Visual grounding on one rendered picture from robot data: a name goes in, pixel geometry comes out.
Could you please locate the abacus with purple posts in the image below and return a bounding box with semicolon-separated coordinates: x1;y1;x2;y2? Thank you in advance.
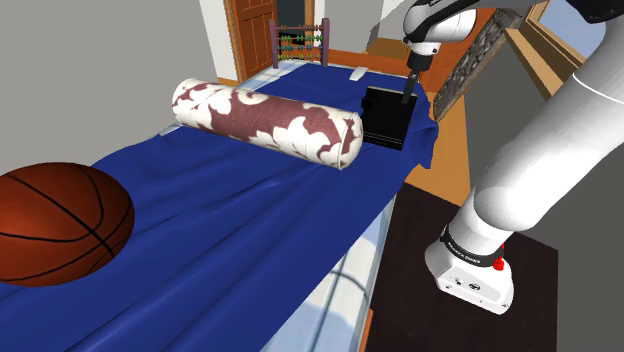
268;17;331;70

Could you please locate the brown wooden door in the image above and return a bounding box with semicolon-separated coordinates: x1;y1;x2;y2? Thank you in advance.
223;0;280;83

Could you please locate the orange basketball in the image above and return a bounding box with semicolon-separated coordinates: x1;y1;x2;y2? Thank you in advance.
0;162;136;288

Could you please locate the black flat box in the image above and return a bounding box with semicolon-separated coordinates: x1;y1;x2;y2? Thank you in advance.
361;85;420;152

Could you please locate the blue bedspread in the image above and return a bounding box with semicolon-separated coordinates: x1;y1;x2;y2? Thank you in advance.
0;63;439;352

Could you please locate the window with wooden frame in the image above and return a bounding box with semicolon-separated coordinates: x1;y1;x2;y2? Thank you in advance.
503;0;609;101

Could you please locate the maroon white floral bolster pillow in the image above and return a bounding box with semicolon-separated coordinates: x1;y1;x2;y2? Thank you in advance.
170;77;365;171

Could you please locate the dark robot stand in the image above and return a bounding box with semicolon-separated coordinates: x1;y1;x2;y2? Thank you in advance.
364;182;560;352

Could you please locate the grey patterned wall picture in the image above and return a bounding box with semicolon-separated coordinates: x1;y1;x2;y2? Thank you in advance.
432;7;523;124

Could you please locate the bed with pale mattress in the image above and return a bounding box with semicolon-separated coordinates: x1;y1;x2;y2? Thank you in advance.
0;48;440;352

